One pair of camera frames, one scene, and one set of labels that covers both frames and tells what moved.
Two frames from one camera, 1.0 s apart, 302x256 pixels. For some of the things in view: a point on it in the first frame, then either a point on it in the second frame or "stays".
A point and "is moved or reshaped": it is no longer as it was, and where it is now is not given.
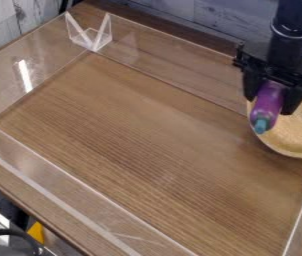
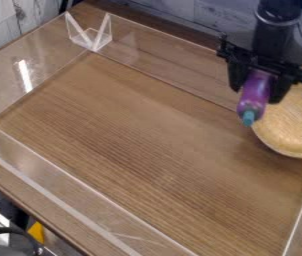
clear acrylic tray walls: [115, 129] stays
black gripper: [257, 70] -> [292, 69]
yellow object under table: [37, 231] stays
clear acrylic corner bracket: [90, 38] stays
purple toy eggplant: [266, 104] is moved or reshaped
